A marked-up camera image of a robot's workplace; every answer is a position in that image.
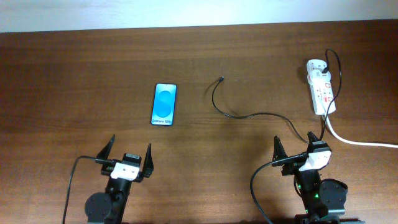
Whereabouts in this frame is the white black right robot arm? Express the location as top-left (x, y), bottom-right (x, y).
top-left (272, 132), bottom-right (348, 224)

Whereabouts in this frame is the black left camera cable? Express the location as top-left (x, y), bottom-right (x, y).
top-left (62, 156), bottom-right (118, 224)

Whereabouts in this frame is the blue Galaxy smartphone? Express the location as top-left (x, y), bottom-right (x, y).
top-left (150, 83), bottom-right (177, 126)

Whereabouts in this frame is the white power strip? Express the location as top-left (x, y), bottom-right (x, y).
top-left (307, 59), bottom-right (336, 116)

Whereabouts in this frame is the white power strip cord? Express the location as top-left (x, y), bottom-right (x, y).
top-left (324, 113), bottom-right (398, 149)

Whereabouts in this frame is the black USB charging cable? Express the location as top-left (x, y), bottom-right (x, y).
top-left (211, 49), bottom-right (343, 145)

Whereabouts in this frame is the black right camera cable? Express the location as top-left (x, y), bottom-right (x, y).
top-left (250, 152), bottom-right (308, 224)

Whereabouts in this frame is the black camera cable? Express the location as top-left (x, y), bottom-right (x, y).
top-left (62, 156), bottom-right (118, 224)
top-left (250, 152), bottom-right (308, 224)

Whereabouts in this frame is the white USB charger plug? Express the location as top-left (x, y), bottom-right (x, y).
top-left (307, 67), bottom-right (331, 85)

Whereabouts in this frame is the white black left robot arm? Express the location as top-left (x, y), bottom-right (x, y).
top-left (85, 137), bottom-right (154, 224)

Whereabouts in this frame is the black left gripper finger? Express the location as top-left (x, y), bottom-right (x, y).
top-left (142, 144), bottom-right (154, 178)
top-left (96, 135), bottom-right (115, 160)

